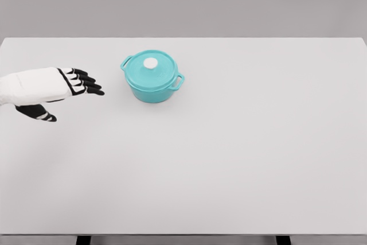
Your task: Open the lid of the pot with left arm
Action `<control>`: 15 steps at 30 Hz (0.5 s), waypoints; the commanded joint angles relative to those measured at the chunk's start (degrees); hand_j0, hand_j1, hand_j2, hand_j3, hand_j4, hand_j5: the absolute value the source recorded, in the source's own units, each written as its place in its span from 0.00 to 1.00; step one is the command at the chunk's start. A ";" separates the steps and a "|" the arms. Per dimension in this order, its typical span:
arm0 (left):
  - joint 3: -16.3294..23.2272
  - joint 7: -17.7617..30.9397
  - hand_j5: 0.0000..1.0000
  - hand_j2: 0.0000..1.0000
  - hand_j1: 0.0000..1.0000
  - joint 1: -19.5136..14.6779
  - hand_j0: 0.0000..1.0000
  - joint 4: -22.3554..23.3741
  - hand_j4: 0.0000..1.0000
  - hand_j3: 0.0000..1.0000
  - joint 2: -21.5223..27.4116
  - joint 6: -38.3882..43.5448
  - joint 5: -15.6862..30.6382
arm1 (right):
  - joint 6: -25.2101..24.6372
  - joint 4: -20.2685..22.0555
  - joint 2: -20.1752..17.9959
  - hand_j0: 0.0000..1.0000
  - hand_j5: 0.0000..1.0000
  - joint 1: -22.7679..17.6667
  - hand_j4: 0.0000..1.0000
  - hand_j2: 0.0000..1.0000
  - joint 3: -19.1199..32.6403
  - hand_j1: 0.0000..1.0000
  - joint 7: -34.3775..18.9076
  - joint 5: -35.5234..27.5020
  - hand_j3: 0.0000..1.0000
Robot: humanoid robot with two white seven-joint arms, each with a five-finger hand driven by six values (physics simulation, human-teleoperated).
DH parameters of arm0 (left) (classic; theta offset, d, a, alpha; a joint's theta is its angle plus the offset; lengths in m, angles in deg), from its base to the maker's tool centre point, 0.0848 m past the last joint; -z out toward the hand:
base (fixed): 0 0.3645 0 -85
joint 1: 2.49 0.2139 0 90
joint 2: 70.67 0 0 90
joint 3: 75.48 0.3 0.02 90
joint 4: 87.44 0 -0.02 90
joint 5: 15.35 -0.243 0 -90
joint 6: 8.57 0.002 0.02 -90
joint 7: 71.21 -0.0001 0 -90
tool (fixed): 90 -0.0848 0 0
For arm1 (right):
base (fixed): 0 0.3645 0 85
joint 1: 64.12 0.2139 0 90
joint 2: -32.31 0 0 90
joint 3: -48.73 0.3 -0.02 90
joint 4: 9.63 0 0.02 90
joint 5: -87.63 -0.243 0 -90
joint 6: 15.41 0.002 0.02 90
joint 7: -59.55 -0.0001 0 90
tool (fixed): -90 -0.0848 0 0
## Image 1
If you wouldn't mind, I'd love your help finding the teal pot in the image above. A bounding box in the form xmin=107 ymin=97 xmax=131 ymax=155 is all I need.
xmin=120 ymin=55 xmax=185 ymax=104

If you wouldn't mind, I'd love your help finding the teal lid with white knob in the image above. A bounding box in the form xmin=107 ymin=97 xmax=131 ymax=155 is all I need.
xmin=123 ymin=49 xmax=179 ymax=92

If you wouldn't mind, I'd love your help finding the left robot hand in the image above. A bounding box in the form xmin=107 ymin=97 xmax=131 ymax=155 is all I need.
xmin=10 ymin=67 xmax=106 ymax=123

